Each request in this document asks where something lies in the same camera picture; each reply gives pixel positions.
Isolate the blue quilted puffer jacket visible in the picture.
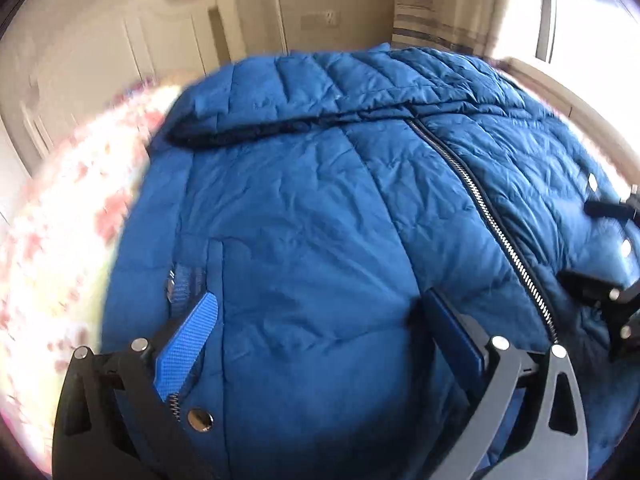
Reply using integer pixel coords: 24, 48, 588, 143
101, 48, 639, 479

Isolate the floral yellow pink duvet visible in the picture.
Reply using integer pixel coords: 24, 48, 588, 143
1, 75, 188, 476

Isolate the patterned beige curtain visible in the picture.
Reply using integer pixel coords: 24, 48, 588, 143
389, 0, 544, 59

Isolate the white wooden headboard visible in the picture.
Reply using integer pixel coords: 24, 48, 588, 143
1, 0, 246, 174

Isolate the window frame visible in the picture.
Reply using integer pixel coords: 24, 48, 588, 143
499, 0, 640, 126

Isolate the wall power socket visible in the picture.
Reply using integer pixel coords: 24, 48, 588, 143
300, 10, 342, 30

